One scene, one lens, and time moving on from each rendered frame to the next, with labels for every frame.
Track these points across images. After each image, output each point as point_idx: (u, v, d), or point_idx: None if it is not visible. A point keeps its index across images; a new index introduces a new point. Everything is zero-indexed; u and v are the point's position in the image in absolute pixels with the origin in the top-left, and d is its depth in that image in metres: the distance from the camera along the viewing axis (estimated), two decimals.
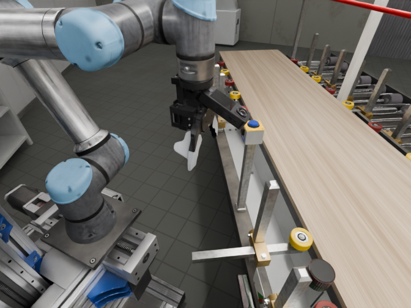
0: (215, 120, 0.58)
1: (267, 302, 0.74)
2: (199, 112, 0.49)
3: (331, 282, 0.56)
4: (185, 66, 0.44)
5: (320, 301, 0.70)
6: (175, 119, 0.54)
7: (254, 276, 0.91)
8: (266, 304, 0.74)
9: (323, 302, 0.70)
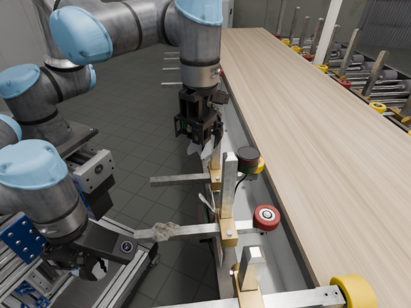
0: None
1: (214, 211, 0.78)
2: (217, 110, 0.50)
3: (257, 164, 0.60)
4: (214, 70, 0.42)
5: (261, 205, 0.74)
6: (200, 138, 0.48)
7: (211, 202, 0.95)
8: (213, 212, 0.78)
9: (264, 205, 0.74)
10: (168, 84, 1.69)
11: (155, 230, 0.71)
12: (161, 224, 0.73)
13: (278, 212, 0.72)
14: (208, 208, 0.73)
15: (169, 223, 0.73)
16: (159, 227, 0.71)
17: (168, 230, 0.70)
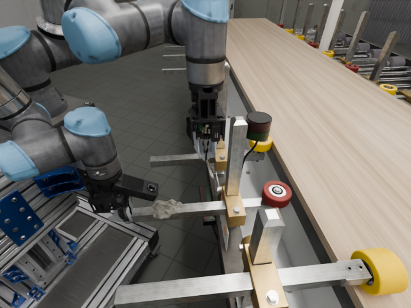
0: (194, 134, 0.56)
1: (219, 187, 0.73)
2: (218, 105, 0.52)
3: (268, 129, 0.54)
4: (223, 65, 0.44)
5: (270, 181, 0.68)
6: (219, 134, 0.49)
7: None
8: (218, 189, 0.72)
9: (273, 181, 0.68)
10: (169, 69, 1.63)
11: (155, 208, 0.66)
12: (161, 201, 0.67)
13: (289, 189, 0.66)
14: (212, 179, 0.68)
15: (171, 201, 0.67)
16: (161, 203, 0.65)
17: (170, 206, 0.65)
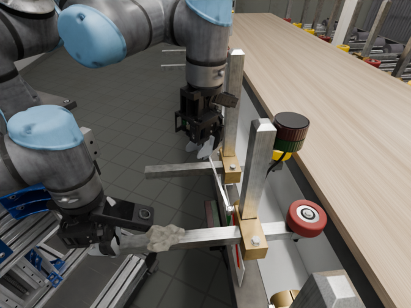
0: None
1: (229, 205, 0.59)
2: (219, 112, 0.50)
3: (305, 137, 0.39)
4: (218, 71, 0.42)
5: (298, 200, 0.53)
6: (196, 137, 0.48)
7: None
8: (229, 205, 0.59)
9: (301, 200, 0.53)
10: (168, 65, 1.48)
11: (150, 236, 0.51)
12: (158, 227, 0.53)
13: (323, 211, 0.51)
14: (219, 184, 0.59)
15: (170, 227, 0.52)
16: (157, 231, 0.51)
17: (169, 235, 0.50)
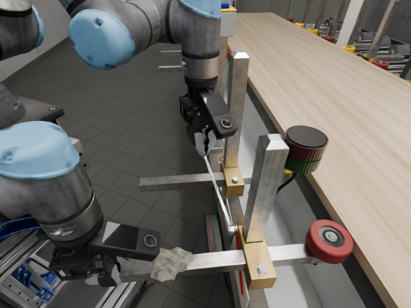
0: None
1: (232, 224, 0.53)
2: (192, 109, 0.50)
3: (322, 156, 0.33)
4: (184, 61, 0.46)
5: (318, 220, 0.48)
6: (185, 110, 0.57)
7: None
8: (231, 225, 0.53)
9: (323, 221, 0.48)
10: (167, 67, 1.43)
11: (154, 262, 0.45)
12: (163, 251, 0.47)
13: (348, 234, 0.45)
14: (221, 201, 0.54)
15: (177, 250, 0.47)
16: (162, 256, 0.45)
17: (175, 261, 0.44)
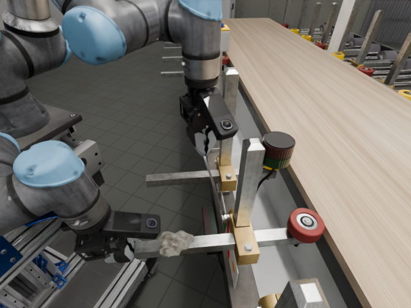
0: None
1: (225, 214, 0.63)
2: (192, 109, 0.50)
3: (291, 155, 0.43)
4: (184, 62, 0.45)
5: (298, 208, 0.58)
6: (185, 110, 0.57)
7: None
8: (224, 214, 0.62)
9: (301, 209, 0.58)
10: (168, 73, 1.53)
11: (162, 242, 0.55)
12: (169, 233, 0.57)
13: (321, 219, 0.55)
14: (217, 197, 0.60)
15: (181, 233, 0.57)
16: (169, 237, 0.55)
17: (180, 241, 0.54)
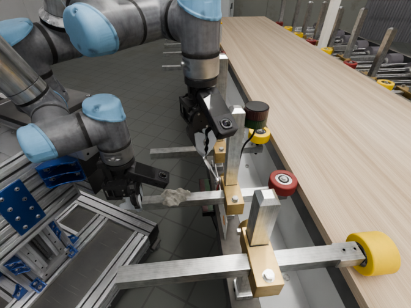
0: None
1: (218, 179, 0.74)
2: (192, 109, 0.50)
3: (266, 118, 0.55)
4: (184, 61, 0.46)
5: (277, 170, 0.70)
6: (184, 110, 0.57)
7: None
8: (217, 180, 0.74)
9: (279, 170, 0.70)
10: (169, 66, 1.65)
11: (164, 196, 0.67)
12: (170, 190, 0.69)
13: (295, 177, 0.67)
14: (212, 175, 0.69)
15: (180, 189, 0.69)
16: (170, 192, 0.67)
17: (179, 195, 0.66)
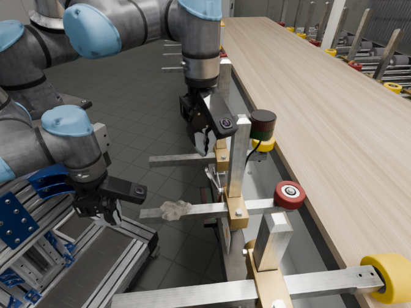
0: None
1: (221, 190, 0.70)
2: (192, 109, 0.50)
3: (273, 128, 0.52)
4: (184, 61, 0.46)
5: (283, 181, 0.66)
6: (185, 110, 0.57)
7: None
8: (219, 191, 0.70)
9: (286, 181, 0.66)
10: (169, 68, 1.61)
11: (164, 209, 0.63)
12: (170, 202, 0.65)
13: (303, 189, 0.64)
14: (214, 186, 0.65)
15: (180, 201, 0.65)
16: (170, 205, 0.63)
17: (179, 208, 0.62)
